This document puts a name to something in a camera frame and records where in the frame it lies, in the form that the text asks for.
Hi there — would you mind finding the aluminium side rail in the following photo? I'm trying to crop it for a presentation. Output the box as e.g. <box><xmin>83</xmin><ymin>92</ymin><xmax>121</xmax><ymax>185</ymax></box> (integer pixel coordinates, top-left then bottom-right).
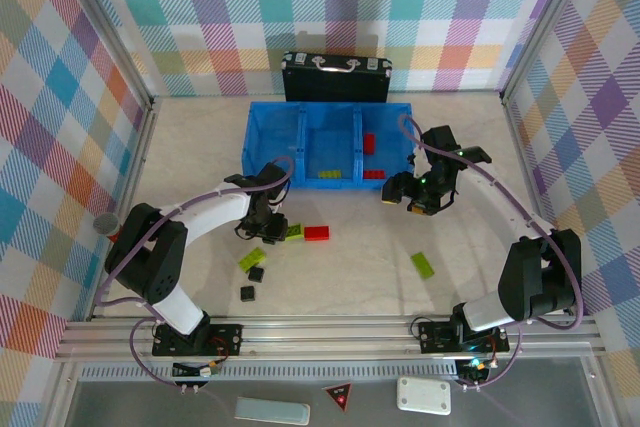
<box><xmin>89</xmin><ymin>99</ymin><xmax>160</xmax><ymax>321</ymax></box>

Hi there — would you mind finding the small connector with wires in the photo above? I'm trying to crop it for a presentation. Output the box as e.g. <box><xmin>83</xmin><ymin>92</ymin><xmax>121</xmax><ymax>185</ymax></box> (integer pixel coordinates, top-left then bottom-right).
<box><xmin>171</xmin><ymin>359</ymin><xmax>224</xmax><ymax>379</ymax></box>
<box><xmin>457</xmin><ymin>356</ymin><xmax>494</xmax><ymax>383</ymax></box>

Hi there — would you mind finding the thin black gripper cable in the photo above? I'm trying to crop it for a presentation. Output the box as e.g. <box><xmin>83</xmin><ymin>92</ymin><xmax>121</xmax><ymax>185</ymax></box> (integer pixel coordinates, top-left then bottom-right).
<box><xmin>233</xmin><ymin>181</ymin><xmax>292</xmax><ymax>242</ymax></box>
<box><xmin>432</xmin><ymin>189</ymin><xmax>459</xmax><ymax>212</ymax></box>

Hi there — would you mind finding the gray slotted cable duct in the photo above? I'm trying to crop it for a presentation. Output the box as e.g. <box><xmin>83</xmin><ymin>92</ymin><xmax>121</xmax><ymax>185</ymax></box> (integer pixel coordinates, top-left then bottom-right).
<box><xmin>79</xmin><ymin>364</ymin><xmax>461</xmax><ymax>382</ymax></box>

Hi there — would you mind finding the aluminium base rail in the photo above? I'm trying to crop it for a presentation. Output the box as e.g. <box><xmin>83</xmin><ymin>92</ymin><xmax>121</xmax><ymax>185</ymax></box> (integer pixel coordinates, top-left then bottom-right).
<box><xmin>54</xmin><ymin>315</ymin><xmax>601</xmax><ymax>363</ymax></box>

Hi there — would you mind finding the white rectangular box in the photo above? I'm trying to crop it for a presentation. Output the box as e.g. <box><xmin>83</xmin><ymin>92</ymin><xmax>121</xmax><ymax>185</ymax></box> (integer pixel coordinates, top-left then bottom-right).
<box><xmin>396</xmin><ymin>376</ymin><xmax>453</xmax><ymax>416</ymax></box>

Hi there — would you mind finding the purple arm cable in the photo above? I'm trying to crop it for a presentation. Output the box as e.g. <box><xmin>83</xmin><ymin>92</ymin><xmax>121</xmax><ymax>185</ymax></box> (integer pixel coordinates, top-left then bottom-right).
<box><xmin>102</xmin><ymin>155</ymin><xmax>296</xmax><ymax>391</ymax></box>
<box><xmin>397</xmin><ymin>114</ymin><xmax>586</xmax><ymax>393</ymax></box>

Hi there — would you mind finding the aluminium frame post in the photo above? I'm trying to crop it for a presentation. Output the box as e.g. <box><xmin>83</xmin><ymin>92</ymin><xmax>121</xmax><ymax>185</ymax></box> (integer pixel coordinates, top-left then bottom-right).
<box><xmin>59</xmin><ymin>0</ymin><xmax>156</xmax><ymax>108</ymax></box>
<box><xmin>499</xmin><ymin>0</ymin><xmax>601</xmax><ymax>104</ymax></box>

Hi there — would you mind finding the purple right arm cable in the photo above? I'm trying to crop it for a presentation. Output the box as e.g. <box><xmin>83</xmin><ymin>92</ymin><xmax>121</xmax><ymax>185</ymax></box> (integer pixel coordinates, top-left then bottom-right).
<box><xmin>397</xmin><ymin>114</ymin><xmax>586</xmax><ymax>393</ymax></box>

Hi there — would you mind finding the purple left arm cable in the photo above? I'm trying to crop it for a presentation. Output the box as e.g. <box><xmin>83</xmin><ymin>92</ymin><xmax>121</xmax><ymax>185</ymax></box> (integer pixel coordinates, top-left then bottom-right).
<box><xmin>102</xmin><ymin>155</ymin><xmax>296</xmax><ymax>391</ymax></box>

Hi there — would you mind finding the light blue-gray flat bar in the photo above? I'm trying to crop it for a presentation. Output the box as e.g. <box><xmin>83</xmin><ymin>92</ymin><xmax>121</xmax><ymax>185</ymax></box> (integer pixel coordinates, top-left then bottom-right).
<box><xmin>234</xmin><ymin>396</ymin><xmax>311</xmax><ymax>424</ymax></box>

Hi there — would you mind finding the red triangular button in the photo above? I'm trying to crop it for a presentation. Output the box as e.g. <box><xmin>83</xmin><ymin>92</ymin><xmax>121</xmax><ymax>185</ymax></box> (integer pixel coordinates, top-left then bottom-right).
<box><xmin>321</xmin><ymin>382</ymin><xmax>354</xmax><ymax>413</ymax></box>

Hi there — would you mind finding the blue three-compartment plastic bin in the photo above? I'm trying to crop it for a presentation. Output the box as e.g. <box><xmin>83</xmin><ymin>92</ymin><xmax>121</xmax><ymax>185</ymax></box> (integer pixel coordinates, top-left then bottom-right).
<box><xmin>241</xmin><ymin>101</ymin><xmax>416</xmax><ymax>191</ymax></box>

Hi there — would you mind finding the black case with silver handle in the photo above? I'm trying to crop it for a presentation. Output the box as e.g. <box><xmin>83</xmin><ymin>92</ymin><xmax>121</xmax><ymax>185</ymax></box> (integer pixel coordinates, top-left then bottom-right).
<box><xmin>281</xmin><ymin>50</ymin><xmax>393</xmax><ymax>104</ymax></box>

